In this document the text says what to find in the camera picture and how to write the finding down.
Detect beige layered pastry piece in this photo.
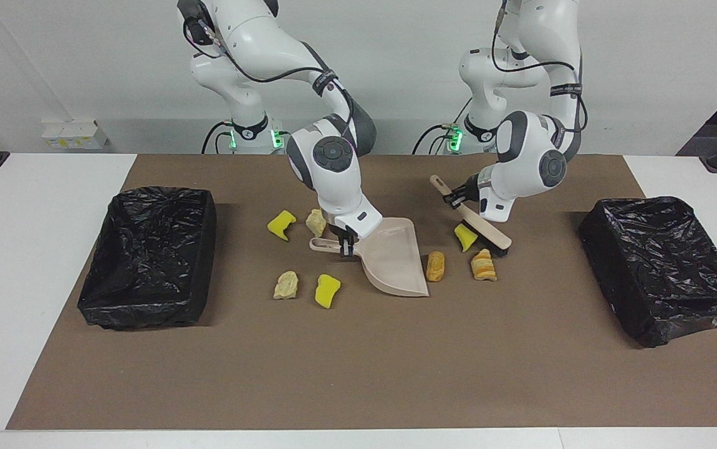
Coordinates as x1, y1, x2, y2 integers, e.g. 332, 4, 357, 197
470, 248, 498, 282

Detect bin lined with black bag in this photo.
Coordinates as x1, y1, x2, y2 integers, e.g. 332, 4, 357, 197
579, 196, 717, 349
77, 186, 218, 330

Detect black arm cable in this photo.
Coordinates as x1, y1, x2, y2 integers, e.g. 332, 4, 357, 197
491, 0, 589, 135
185, 16, 359, 135

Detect beige plastic dustpan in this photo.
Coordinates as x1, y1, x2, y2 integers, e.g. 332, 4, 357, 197
309, 217, 430, 298

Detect black left base cable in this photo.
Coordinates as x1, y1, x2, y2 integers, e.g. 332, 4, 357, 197
413, 94, 474, 155

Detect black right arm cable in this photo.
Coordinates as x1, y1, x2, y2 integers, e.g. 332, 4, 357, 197
185, 16, 359, 135

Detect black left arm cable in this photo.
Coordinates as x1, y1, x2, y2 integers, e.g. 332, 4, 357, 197
491, 0, 589, 135

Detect pale beige pastry piece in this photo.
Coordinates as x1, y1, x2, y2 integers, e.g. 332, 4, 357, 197
306, 209, 328, 239
272, 271, 300, 300

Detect brown table mat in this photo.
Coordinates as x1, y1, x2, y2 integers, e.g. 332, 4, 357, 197
6, 154, 717, 431

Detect beige hand brush black bristles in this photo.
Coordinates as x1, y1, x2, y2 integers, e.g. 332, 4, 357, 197
430, 175, 512, 257

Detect white wall outlet box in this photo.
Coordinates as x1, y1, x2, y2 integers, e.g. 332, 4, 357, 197
42, 120, 108, 150

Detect notched yellow sponge piece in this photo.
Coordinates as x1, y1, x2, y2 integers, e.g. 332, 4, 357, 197
267, 210, 297, 242

